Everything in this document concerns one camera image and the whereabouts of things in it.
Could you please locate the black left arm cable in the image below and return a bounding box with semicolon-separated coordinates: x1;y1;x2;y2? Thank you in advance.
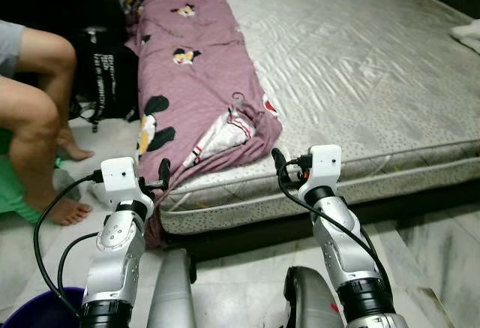
34;170;106;317

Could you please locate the purple plastic bucket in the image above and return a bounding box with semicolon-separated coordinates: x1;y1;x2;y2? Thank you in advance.
0;287;87;328

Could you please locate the grey patterned mattress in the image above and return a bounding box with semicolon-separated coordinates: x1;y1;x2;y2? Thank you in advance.
157;0;480;235

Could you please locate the black bed frame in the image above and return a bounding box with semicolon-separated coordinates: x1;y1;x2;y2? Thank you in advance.
161;178;480;263

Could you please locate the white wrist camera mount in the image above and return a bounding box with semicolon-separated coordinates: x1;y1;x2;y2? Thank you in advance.
100;157;155;212
296;145;344;201

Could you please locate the pink cartoon print blanket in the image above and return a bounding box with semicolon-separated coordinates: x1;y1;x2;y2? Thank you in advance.
124;0;284;250

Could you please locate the grey right robot leg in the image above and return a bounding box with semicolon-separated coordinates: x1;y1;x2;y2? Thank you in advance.
283;266;346;328

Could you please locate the grey left robot leg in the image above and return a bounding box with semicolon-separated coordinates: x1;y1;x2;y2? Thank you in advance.
146;249;197;328

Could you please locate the person in grey shorts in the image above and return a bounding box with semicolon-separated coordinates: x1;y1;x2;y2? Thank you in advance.
0;20;95;227

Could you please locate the grey robot leg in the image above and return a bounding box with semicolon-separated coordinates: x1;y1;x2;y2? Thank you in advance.
283;266;346;328
146;249;197;328

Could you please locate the green plastic stool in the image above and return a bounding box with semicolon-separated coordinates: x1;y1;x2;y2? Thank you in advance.
0;129;65;227

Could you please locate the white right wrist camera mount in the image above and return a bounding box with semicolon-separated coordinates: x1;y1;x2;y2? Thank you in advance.
296;145;344;201

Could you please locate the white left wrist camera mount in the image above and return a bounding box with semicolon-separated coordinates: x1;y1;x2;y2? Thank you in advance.
100;157;155;212

